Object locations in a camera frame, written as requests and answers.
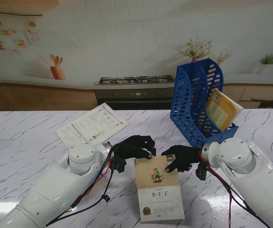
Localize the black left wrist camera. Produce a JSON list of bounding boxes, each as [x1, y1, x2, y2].
[[109, 159, 127, 173]]

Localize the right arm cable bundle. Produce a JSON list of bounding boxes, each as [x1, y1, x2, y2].
[[198, 152, 270, 228]]

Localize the white printed paper sheet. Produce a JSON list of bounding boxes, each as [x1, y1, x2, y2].
[[55, 102, 130, 149]]

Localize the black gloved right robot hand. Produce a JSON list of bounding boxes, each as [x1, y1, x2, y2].
[[161, 144, 203, 173]]

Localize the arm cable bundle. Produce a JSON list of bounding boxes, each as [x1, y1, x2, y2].
[[45, 147, 118, 228], [198, 152, 270, 228]]

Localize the yellow cover book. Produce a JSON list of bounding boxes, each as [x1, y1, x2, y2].
[[205, 88, 244, 132]]

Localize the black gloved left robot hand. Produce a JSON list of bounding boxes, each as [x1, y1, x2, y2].
[[112, 134, 156, 164]]

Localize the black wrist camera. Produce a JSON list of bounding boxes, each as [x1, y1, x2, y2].
[[195, 162, 208, 180], [109, 159, 127, 173]]

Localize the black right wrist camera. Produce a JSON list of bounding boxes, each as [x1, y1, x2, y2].
[[195, 162, 208, 180]]

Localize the large illustrated picture book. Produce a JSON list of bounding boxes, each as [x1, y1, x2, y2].
[[0, 0, 273, 117]]

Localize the beige Little Prince book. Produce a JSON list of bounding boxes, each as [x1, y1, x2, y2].
[[133, 154, 185, 223]]

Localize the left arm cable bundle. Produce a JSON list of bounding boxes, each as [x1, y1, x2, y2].
[[45, 147, 118, 228]]

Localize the blue perforated plastic file rack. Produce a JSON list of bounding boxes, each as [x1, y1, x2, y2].
[[170, 58, 239, 149]]

